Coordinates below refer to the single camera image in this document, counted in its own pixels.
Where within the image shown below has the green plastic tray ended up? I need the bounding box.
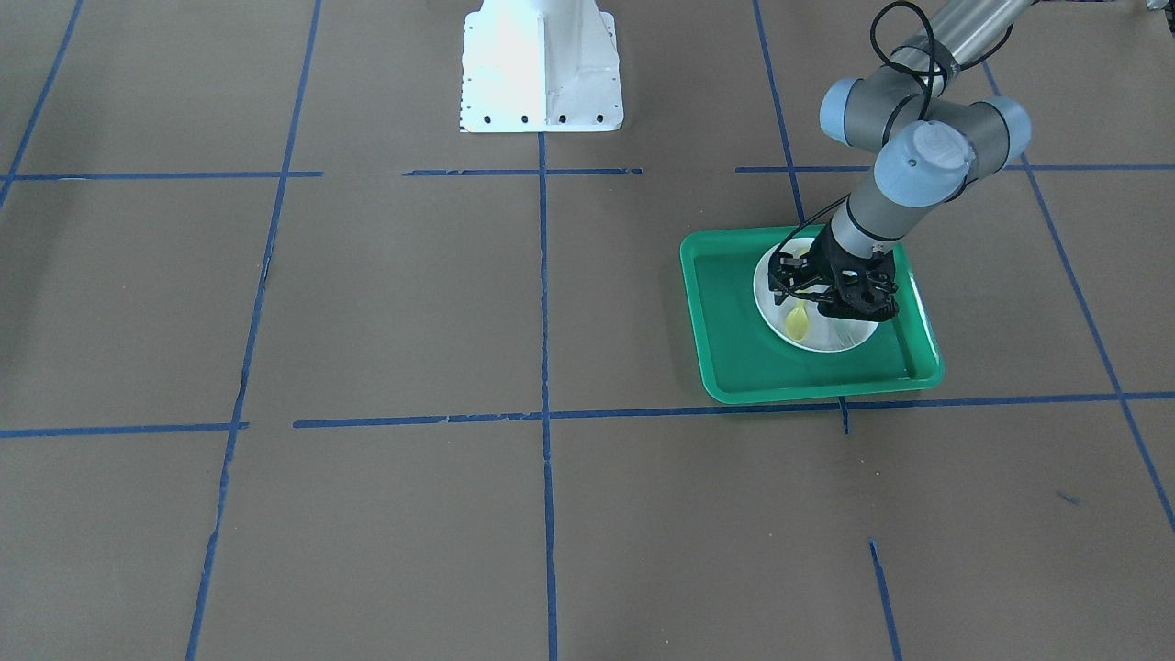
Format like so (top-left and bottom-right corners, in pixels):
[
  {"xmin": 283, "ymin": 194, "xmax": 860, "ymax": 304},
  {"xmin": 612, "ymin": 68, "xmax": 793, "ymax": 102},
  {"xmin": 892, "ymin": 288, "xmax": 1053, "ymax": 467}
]
[{"xmin": 679, "ymin": 225, "xmax": 944, "ymax": 405}]

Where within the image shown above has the yellow plastic spoon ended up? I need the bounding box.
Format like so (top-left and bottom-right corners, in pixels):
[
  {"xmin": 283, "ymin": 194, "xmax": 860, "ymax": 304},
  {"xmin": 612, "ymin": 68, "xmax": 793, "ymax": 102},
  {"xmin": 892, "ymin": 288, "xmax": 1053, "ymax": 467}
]
[{"xmin": 779, "ymin": 244, "xmax": 813, "ymax": 344}]

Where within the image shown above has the white round plate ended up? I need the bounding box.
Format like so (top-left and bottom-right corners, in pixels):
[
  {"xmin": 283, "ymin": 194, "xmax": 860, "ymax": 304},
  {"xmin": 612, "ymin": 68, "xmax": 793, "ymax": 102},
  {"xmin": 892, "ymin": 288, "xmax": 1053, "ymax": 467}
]
[{"xmin": 752, "ymin": 238, "xmax": 878, "ymax": 355}]

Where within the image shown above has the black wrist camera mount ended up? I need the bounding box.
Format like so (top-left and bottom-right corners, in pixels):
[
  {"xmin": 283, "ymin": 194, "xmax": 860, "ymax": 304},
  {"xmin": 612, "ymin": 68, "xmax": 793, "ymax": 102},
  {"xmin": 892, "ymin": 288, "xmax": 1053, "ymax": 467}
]
[{"xmin": 818, "ymin": 256, "xmax": 900, "ymax": 323}]

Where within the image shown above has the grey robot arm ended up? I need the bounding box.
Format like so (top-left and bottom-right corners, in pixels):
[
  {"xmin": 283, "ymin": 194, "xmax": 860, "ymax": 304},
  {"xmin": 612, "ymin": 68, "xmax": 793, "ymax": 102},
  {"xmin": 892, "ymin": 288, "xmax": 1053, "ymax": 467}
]
[{"xmin": 753, "ymin": 1, "xmax": 1033, "ymax": 322}]

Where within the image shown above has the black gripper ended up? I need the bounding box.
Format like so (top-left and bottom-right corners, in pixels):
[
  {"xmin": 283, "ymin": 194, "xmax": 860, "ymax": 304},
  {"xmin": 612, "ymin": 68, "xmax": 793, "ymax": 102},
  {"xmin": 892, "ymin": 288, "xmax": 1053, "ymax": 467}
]
[{"xmin": 768, "ymin": 225, "xmax": 887, "ymax": 308}]

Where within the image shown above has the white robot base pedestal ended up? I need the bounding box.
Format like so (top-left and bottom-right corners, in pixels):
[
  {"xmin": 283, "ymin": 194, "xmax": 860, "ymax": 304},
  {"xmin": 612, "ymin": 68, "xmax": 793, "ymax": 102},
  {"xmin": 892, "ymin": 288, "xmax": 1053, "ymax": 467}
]
[{"xmin": 459, "ymin": 1, "xmax": 625, "ymax": 133}]

